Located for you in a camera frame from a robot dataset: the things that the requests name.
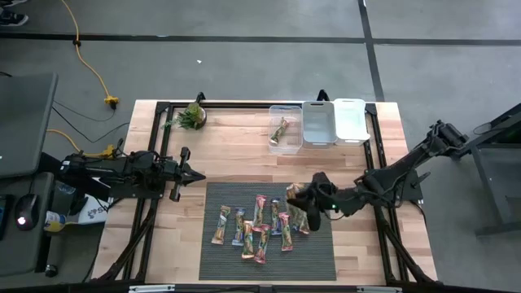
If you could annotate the silver aluminium bracket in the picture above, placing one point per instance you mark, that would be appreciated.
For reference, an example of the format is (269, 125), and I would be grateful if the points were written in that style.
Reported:
(150, 288)
(378, 289)

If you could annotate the red-ended Chewy granola bar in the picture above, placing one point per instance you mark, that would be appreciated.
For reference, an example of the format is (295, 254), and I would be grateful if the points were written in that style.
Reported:
(262, 246)
(304, 226)
(259, 209)
(285, 232)

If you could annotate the potted succulent plant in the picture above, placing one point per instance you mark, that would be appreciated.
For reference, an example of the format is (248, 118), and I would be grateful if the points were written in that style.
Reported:
(194, 116)

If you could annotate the black computer mouse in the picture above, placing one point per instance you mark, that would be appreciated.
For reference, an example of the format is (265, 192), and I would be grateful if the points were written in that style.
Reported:
(26, 209)

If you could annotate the white printed box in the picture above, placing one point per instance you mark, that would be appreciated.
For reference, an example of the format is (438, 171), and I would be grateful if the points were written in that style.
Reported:
(95, 211)

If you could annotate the dark grey woven placemat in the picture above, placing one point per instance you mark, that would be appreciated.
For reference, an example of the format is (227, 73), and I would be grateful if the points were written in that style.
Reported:
(309, 260)

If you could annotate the black aluminium table frame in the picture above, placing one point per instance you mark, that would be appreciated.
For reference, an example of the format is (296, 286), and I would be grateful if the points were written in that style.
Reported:
(228, 105)

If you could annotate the blue-ended Chewy granola bar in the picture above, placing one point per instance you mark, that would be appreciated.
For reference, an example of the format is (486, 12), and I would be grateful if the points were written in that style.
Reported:
(294, 215)
(276, 215)
(239, 228)

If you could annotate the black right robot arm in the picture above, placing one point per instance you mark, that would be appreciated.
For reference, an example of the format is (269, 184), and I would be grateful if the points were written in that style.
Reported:
(407, 163)

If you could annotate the black caster wheel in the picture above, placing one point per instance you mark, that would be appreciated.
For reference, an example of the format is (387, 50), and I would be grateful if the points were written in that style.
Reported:
(51, 271)

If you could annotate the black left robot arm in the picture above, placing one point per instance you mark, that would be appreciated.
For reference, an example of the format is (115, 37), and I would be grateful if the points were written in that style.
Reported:
(106, 171)

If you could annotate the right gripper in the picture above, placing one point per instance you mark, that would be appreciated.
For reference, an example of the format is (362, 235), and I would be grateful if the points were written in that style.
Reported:
(323, 195)

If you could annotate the dark grey desk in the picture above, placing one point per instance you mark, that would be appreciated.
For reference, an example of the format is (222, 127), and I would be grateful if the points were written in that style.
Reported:
(24, 122)
(20, 252)

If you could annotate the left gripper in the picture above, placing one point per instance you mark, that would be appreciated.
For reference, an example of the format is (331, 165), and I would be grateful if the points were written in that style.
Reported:
(177, 175)

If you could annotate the white and yellow bottle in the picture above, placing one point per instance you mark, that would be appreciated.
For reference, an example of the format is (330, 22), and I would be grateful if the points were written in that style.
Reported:
(55, 221)

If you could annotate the clear plastic storage bin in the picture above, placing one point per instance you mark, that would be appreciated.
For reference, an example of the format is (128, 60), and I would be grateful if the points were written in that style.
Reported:
(295, 122)

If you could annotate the black metal stand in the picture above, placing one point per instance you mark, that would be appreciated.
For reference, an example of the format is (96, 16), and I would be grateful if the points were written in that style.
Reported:
(486, 187)

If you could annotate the person's shoe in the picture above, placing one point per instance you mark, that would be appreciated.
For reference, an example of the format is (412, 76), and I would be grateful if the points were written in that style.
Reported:
(12, 2)
(14, 18)

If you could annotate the orange-ended Chewy granola bar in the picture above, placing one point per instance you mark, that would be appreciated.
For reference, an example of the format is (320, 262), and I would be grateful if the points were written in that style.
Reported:
(248, 242)
(292, 189)
(220, 228)
(279, 131)

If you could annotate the black keyboard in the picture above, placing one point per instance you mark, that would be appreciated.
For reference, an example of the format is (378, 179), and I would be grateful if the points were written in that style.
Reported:
(5, 215)

